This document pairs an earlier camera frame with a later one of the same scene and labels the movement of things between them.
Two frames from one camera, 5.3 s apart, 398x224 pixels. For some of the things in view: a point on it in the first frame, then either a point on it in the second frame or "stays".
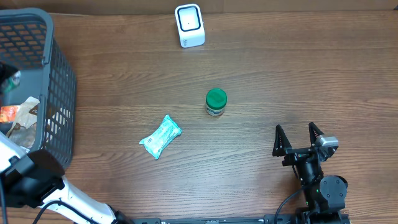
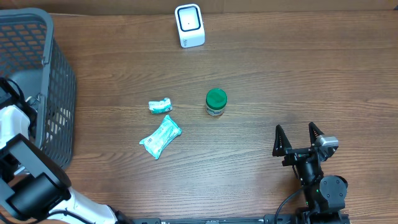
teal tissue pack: (154, 143) stays
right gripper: (282, 148) stays
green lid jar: (216, 100) stays
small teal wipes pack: (13, 82) -> (158, 107)
